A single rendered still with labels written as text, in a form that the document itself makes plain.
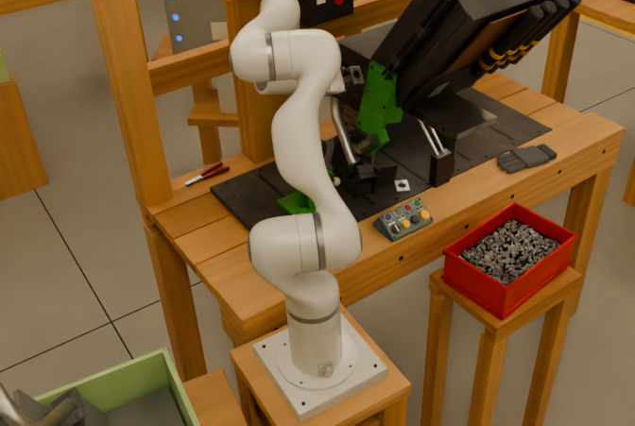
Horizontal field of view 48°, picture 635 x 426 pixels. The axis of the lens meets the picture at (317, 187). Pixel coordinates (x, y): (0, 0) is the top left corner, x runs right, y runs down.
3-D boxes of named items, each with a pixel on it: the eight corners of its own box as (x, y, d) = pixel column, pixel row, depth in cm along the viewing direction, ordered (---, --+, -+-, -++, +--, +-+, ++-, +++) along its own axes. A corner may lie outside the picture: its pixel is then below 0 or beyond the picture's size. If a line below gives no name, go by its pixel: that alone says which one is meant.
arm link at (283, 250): (343, 320, 152) (340, 236, 137) (257, 331, 151) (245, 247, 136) (335, 281, 161) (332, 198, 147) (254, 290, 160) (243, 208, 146)
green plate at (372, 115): (399, 139, 213) (416, 72, 203) (379, 142, 208) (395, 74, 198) (375, 124, 221) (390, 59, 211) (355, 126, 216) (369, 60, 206)
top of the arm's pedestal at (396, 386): (411, 395, 167) (412, 383, 164) (292, 459, 154) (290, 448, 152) (339, 311, 189) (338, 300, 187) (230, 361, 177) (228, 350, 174)
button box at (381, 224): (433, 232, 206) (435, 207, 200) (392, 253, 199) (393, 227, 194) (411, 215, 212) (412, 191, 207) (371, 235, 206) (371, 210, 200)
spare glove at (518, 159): (538, 144, 235) (539, 138, 233) (558, 161, 227) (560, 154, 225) (487, 160, 229) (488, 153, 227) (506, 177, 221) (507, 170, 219)
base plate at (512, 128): (552, 134, 243) (553, 128, 242) (281, 264, 195) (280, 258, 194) (465, 88, 272) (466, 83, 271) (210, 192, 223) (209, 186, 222)
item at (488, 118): (496, 125, 207) (497, 116, 206) (455, 144, 200) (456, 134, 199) (409, 76, 234) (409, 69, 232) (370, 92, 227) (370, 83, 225)
